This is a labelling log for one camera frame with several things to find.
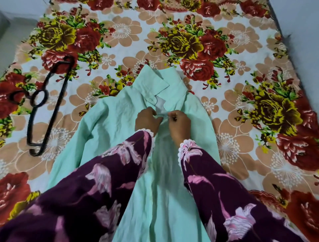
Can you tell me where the person's left hand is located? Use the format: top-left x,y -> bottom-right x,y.
134,106 -> 164,137

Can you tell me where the black hanger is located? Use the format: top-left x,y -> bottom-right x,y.
9,56 -> 75,157

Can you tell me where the floral red and yellow bedsheet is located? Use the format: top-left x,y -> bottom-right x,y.
0,0 -> 319,242

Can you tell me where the person's right hand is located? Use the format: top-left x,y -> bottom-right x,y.
167,110 -> 192,148

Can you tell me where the person's right forearm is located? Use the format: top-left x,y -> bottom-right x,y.
177,139 -> 307,242

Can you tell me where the mint green shirt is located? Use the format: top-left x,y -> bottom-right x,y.
46,64 -> 222,242

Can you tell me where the person's left forearm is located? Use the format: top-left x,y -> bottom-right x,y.
0,128 -> 156,242

